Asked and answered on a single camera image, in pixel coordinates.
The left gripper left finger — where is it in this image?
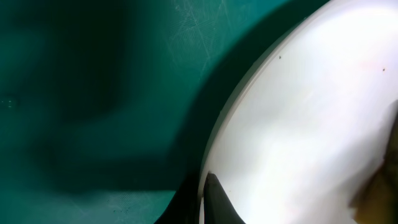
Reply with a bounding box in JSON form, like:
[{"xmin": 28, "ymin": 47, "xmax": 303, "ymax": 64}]
[{"xmin": 155, "ymin": 177, "xmax": 200, "ymax": 224}]

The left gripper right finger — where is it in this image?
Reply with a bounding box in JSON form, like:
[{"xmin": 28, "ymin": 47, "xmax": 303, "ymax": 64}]
[{"xmin": 203, "ymin": 173, "xmax": 244, "ymax": 224}]

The white plate with orange stain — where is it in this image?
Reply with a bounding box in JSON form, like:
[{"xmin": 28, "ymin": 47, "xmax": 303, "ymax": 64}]
[{"xmin": 203, "ymin": 0, "xmax": 397, "ymax": 224}]

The teal plastic tray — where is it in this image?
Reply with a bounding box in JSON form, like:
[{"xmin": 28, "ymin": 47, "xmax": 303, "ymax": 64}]
[{"xmin": 1, "ymin": 0, "xmax": 323, "ymax": 223}]

